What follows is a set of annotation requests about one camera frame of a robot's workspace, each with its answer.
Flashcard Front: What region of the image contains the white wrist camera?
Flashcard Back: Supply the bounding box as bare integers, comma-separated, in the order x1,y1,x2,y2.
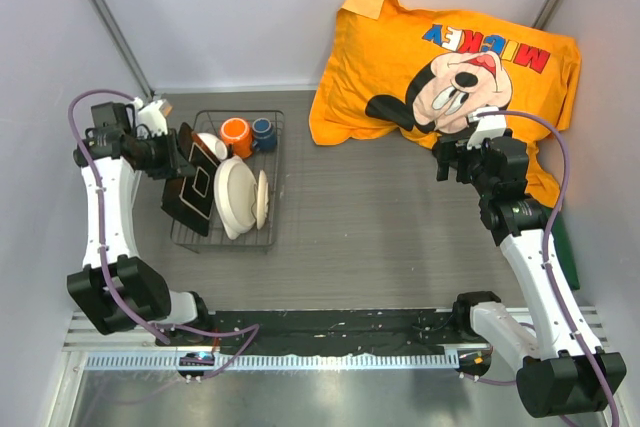
466,106,507,150
132,97,173,138

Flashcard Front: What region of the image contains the square floral plate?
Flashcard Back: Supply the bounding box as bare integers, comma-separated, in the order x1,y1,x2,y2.
161,122,220,237

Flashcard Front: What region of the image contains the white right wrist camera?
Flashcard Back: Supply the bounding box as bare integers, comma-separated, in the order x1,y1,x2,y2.
466,106,507,150

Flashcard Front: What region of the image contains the small cream plate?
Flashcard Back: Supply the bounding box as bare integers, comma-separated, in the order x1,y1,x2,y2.
254,170,269,230

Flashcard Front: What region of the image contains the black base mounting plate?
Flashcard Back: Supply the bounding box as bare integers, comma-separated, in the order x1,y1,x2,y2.
155,307,494,357

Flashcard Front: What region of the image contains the blue mug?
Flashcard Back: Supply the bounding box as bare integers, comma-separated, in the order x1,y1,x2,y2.
251,118,277,152

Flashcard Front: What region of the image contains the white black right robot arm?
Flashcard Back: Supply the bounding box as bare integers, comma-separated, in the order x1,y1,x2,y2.
434,136,627,424

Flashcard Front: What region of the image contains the aluminium frame rail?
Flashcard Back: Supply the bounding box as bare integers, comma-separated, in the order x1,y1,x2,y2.
63,304,612,352

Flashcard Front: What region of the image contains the orange mug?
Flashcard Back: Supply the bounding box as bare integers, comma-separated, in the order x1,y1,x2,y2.
220,117,254,159

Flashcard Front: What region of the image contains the white slotted cable duct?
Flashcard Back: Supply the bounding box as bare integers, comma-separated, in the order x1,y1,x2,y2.
85,351,459,372

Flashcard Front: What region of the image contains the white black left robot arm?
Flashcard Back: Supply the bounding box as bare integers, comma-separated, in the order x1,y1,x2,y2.
66,98,213,346

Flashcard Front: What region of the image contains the white ribbed bowl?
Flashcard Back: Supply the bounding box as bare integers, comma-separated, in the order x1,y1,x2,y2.
197,132,229,161

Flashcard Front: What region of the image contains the black wire dish rack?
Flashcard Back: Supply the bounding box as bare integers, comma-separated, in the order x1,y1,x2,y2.
162,110,284,252

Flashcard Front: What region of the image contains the orange Mickey pillow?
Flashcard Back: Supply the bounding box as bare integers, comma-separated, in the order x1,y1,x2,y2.
309,0,581,206

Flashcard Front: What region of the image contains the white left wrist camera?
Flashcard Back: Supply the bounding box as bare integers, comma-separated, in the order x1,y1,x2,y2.
132,97,173,138

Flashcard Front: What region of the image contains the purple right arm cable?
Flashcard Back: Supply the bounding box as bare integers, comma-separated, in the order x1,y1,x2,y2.
469,109,621,427

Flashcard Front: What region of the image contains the large white oval dish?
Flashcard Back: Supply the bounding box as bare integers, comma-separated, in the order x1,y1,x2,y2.
214,156,257,240

